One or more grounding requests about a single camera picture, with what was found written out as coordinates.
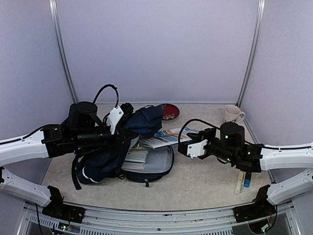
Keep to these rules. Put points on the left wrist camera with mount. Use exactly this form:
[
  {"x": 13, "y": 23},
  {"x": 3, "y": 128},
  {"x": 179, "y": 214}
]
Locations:
[{"x": 118, "y": 115}]

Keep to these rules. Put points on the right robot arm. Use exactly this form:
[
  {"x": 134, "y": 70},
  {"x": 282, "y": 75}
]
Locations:
[{"x": 227, "y": 143}]

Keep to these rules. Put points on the red floral round plate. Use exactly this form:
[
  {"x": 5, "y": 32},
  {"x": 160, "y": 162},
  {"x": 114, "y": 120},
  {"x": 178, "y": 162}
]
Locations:
[{"x": 170, "y": 111}]

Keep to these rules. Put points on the cream highlighter pen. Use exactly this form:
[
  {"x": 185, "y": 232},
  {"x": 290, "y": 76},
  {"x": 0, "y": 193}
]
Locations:
[{"x": 239, "y": 183}]

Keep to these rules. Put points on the aluminium frame post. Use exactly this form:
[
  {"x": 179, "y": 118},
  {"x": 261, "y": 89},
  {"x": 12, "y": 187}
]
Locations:
[
  {"x": 61, "y": 49},
  {"x": 253, "y": 51}
]

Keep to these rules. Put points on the white cartoon mug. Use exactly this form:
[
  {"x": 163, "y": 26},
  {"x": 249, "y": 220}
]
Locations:
[{"x": 232, "y": 113}]

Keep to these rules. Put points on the navy blue student backpack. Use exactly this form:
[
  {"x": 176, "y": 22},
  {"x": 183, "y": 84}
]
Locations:
[{"x": 98, "y": 164}]

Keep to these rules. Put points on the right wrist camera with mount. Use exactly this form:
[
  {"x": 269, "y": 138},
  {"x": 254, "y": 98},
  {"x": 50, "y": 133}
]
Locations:
[{"x": 197, "y": 150}]

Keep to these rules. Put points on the blue capped black marker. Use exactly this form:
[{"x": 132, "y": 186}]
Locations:
[{"x": 247, "y": 179}]

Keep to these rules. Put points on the right aluminium frame post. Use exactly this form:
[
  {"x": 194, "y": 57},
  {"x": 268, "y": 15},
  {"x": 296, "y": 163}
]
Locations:
[{"x": 253, "y": 51}]

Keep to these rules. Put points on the front aluminium rail base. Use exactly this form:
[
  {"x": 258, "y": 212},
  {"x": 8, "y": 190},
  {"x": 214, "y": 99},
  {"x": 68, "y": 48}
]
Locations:
[{"x": 104, "y": 221}]

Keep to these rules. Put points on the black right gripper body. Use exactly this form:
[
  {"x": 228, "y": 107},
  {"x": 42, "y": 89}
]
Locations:
[{"x": 203, "y": 133}]

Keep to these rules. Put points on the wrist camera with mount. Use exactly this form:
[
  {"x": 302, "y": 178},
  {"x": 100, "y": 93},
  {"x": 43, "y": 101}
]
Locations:
[
  {"x": 197, "y": 150},
  {"x": 118, "y": 115}
]

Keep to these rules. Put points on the blue white workbook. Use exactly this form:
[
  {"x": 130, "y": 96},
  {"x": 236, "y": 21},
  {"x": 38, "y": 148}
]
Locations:
[{"x": 166, "y": 137}]

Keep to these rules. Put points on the left aluminium frame post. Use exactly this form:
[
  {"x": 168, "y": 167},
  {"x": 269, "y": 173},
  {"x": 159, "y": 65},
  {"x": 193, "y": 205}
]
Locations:
[{"x": 61, "y": 49}]

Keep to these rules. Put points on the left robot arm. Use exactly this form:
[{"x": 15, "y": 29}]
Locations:
[{"x": 83, "y": 131}]

